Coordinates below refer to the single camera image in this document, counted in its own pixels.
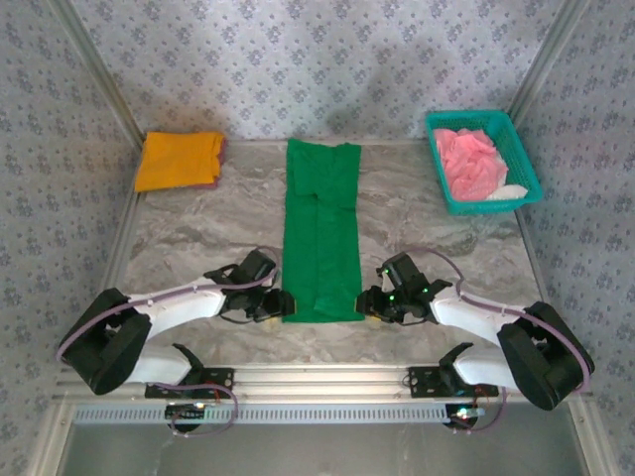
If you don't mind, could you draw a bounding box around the green t-shirt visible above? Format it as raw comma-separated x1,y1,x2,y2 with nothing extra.
280,138,366,325

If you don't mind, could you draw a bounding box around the left controller circuit board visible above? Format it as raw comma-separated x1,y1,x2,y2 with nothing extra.
164,403,208,432

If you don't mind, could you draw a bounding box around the controller circuit board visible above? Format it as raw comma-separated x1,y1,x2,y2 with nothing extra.
444,404,485,431
164,403,208,432

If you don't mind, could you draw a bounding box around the right controller circuit board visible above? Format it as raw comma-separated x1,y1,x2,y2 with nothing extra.
444,404,485,431

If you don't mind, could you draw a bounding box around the white t-shirt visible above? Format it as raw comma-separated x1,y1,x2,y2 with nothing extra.
485,182,529,202

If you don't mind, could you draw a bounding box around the pink t-shirt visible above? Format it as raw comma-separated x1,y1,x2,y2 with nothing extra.
435,127,510,202

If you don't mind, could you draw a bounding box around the maroon folded t-shirt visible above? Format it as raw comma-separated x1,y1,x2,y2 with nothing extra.
195,133,230,191

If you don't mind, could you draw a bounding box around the orange folded t-shirt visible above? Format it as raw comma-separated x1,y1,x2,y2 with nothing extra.
133,130,224,193

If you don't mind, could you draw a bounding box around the teal plastic basket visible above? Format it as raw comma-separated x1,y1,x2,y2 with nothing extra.
425,109,544,217

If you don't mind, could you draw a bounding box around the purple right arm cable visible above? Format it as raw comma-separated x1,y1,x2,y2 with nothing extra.
410,247,596,435

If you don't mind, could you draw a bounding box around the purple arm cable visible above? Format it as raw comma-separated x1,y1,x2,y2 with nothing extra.
410,247,596,435
54,246,279,438

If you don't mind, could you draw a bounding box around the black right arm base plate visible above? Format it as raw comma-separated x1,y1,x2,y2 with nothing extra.
407,365,500,400

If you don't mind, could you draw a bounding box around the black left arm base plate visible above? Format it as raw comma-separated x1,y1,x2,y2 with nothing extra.
144,367,236,401

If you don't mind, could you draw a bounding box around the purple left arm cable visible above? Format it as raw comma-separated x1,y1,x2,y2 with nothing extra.
54,246,279,438

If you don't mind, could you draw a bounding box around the aluminium mounting rail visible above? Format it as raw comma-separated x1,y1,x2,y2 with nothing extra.
53,361,594,401

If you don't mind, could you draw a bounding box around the grey slotted cable duct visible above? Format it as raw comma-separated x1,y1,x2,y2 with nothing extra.
72,403,450,426

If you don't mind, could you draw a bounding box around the aluminium table side rail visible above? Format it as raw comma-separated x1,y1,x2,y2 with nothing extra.
512,206,568,361
73,190,141,363

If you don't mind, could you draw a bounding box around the aluminium frame post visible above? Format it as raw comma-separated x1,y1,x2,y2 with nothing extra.
51,0,146,150
507,0,592,131

